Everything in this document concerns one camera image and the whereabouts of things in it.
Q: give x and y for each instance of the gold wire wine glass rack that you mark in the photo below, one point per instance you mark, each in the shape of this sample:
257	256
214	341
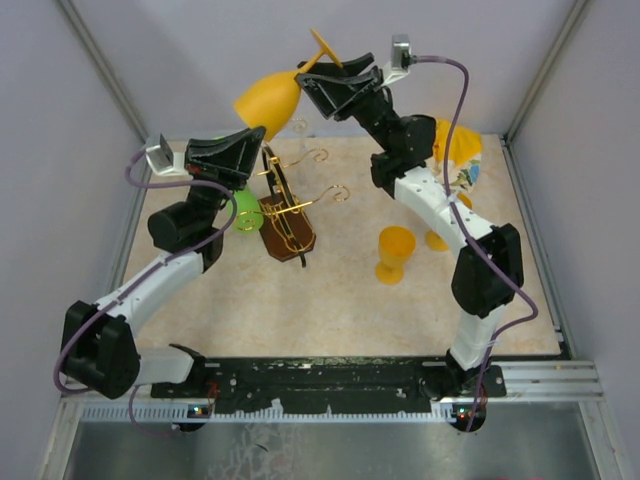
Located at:
287	232

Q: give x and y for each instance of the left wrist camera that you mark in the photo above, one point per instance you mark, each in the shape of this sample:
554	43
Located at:
163	159

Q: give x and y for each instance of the green wine glass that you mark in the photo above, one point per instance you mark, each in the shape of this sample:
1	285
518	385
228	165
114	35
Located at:
249	217

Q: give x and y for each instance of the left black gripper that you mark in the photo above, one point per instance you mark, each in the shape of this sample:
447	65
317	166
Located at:
228	161

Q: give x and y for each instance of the yellow patterned cloth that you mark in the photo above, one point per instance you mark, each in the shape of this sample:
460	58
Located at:
464	159

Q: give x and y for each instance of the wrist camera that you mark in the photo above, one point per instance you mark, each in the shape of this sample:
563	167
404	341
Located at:
397	68
163	159

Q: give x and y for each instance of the clear wine glass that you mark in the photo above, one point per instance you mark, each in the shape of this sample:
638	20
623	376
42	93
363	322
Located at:
300	126

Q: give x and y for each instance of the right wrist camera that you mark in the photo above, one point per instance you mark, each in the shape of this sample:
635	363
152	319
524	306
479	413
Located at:
397	68

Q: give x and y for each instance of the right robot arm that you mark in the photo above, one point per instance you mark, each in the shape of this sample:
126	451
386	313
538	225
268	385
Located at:
412	170

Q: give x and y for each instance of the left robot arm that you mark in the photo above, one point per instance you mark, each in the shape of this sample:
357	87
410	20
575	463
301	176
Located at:
98	350

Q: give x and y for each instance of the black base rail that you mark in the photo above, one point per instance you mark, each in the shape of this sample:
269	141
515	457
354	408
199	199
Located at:
339	385

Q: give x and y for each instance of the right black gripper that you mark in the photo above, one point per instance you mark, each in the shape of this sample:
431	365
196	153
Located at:
330	93

